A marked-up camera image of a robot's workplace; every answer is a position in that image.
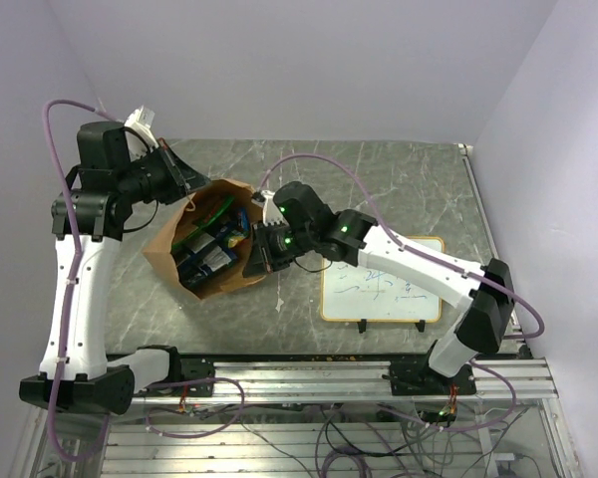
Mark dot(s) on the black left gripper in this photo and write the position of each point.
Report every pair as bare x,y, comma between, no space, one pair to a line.
181,181

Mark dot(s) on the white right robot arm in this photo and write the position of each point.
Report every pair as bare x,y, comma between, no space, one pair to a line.
296,221

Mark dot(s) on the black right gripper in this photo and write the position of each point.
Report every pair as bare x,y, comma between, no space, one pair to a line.
263,259

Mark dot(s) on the dark blue snack packet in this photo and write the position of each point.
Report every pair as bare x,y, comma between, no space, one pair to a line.
234,228
202,258

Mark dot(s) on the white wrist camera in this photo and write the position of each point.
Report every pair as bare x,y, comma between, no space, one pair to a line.
140,121
271,214

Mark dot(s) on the green Chiuba chips bag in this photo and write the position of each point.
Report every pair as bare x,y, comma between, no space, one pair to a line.
218,208

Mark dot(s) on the white dry-erase board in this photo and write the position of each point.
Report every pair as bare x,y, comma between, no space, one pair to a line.
356,294

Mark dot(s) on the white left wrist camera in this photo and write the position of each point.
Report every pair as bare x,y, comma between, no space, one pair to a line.
140,121

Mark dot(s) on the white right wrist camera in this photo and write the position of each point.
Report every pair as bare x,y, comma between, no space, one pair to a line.
271,214

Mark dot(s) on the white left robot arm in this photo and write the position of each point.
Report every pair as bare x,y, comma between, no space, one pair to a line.
121,164

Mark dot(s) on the brown paper bag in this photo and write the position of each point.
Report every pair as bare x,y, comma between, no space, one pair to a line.
160,256

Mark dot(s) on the aluminium mounting rail frame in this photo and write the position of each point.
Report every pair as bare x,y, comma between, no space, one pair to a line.
154,414

